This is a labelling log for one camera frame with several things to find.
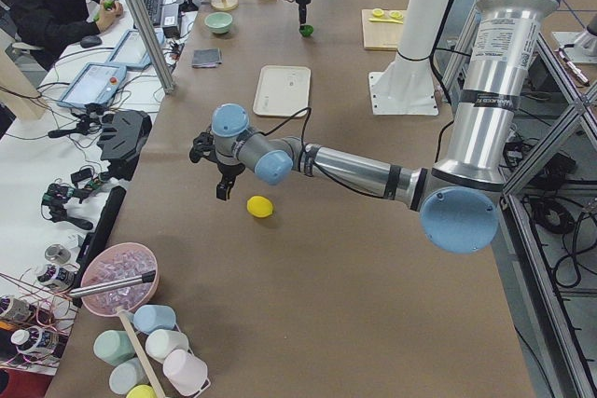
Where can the black keyboard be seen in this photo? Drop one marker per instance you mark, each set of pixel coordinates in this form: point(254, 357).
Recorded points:
point(154, 10)

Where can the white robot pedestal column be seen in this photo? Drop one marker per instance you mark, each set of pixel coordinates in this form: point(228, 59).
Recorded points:
point(406, 86)

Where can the pink plastic cup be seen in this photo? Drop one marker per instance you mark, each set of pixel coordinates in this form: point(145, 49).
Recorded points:
point(186, 372)

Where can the green plastic cup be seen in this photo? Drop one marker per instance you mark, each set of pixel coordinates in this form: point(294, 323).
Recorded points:
point(113, 347)

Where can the green lime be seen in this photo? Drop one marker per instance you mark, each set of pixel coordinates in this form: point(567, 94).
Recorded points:
point(306, 31)

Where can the wooden cutting board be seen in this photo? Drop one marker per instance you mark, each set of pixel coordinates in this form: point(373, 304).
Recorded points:
point(381, 33)

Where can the black plastic bracket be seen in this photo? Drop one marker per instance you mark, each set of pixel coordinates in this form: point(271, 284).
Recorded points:
point(123, 136)

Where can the white rectangular tray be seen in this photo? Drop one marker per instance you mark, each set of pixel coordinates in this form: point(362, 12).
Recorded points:
point(282, 91)

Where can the grey blue plastic cup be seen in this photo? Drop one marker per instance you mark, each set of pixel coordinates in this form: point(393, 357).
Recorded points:
point(126, 376)

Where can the person in black shirt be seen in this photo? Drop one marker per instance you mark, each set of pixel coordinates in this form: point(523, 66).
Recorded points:
point(53, 25)

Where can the blue teach pendant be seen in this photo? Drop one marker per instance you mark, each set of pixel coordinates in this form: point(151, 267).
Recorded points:
point(130, 51)
point(96, 83)

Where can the yellow plastic cup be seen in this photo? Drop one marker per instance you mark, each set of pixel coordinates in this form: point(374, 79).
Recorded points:
point(141, 391)

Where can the mint green bowl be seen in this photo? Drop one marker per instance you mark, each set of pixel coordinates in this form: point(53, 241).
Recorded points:
point(218, 22)

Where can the pink bowl with ice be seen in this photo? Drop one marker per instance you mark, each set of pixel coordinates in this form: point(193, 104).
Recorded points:
point(120, 262)

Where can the yellow lemon slice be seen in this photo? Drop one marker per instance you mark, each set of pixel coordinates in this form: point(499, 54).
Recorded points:
point(397, 15)
point(377, 12)

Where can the aluminium frame post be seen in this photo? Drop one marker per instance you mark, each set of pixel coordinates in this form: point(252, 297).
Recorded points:
point(153, 47)

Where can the black computer mouse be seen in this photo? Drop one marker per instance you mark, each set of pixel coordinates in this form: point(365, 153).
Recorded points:
point(90, 41)

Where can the grey folded cloth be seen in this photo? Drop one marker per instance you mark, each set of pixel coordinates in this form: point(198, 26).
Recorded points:
point(206, 58)

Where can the white plastic cup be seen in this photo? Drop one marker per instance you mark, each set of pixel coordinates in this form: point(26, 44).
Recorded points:
point(161, 343)

